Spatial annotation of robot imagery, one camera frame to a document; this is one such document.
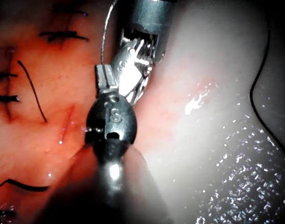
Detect black stitching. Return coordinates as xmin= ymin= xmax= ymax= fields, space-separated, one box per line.
xmin=0 ymin=46 xmax=21 ymax=122
xmin=39 ymin=6 xmax=90 ymax=49

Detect tissue pad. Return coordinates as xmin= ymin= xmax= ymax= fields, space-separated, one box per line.
xmin=0 ymin=0 xmax=285 ymax=224

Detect left arm needle driver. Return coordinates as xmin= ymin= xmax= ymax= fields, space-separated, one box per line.
xmin=85 ymin=91 xmax=137 ymax=164

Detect black thread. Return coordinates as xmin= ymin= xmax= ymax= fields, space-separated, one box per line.
xmin=0 ymin=29 xmax=285 ymax=193

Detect right arm needle driver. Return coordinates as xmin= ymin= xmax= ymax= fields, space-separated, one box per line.
xmin=111 ymin=25 xmax=168 ymax=77

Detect right arm needle driver jaw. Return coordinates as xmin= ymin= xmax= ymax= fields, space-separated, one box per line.
xmin=114 ymin=67 xmax=143 ymax=98
xmin=126 ymin=74 xmax=150 ymax=108

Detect curved steel needle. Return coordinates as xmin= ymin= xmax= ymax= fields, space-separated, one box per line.
xmin=100 ymin=0 xmax=118 ymax=65

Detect left arm needle driver jaw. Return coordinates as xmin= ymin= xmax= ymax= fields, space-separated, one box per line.
xmin=95 ymin=65 xmax=110 ymax=91
xmin=105 ymin=64 xmax=119 ymax=89

